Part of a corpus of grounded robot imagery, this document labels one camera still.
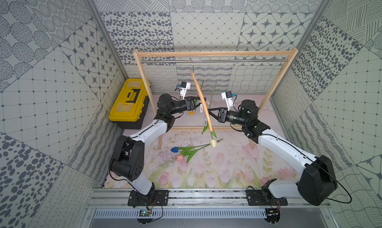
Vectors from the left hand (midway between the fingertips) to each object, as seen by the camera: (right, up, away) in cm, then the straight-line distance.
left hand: (205, 99), depth 70 cm
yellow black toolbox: (-45, -6, +18) cm, 49 cm away
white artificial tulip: (+4, -21, -1) cm, 22 cm away
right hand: (+1, -7, +2) cm, 7 cm away
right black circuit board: (+33, -57, +2) cm, 66 cm away
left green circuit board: (-30, -56, +1) cm, 63 cm away
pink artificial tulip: (-14, -34, +16) cm, 40 cm away
